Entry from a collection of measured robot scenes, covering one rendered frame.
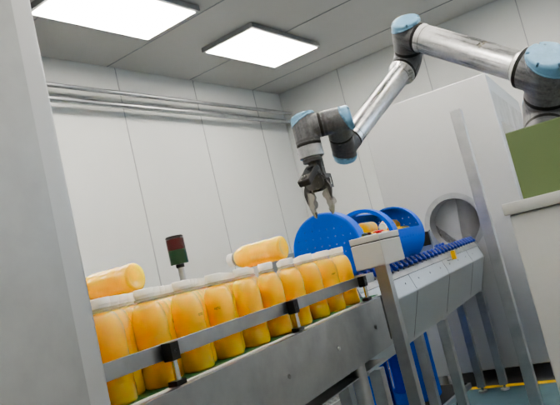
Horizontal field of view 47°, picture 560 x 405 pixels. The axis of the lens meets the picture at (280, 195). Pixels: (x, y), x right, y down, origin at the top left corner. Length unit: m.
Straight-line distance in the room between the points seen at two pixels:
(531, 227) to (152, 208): 4.71
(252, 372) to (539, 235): 1.17
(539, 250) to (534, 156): 0.31
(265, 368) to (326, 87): 7.19
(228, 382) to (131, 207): 4.99
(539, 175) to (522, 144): 0.12
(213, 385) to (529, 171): 1.39
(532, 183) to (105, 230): 4.39
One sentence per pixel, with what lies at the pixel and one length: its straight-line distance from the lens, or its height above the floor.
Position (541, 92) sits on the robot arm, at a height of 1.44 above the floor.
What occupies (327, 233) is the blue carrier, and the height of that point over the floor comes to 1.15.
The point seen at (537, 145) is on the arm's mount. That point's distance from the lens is 2.30.
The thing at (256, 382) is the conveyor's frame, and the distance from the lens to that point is 1.43.
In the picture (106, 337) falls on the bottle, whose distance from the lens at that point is 1.16.
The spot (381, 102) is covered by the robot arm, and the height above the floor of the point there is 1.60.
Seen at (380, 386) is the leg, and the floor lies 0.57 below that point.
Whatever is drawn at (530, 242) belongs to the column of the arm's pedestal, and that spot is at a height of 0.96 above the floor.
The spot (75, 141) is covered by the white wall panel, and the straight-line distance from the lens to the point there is 6.07.
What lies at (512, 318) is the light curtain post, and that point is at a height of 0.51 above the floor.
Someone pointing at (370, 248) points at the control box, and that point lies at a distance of 1.99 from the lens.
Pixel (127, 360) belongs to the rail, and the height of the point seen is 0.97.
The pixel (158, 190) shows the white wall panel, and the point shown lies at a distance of 6.57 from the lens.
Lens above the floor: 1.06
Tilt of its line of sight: 6 degrees up
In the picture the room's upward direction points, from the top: 13 degrees counter-clockwise
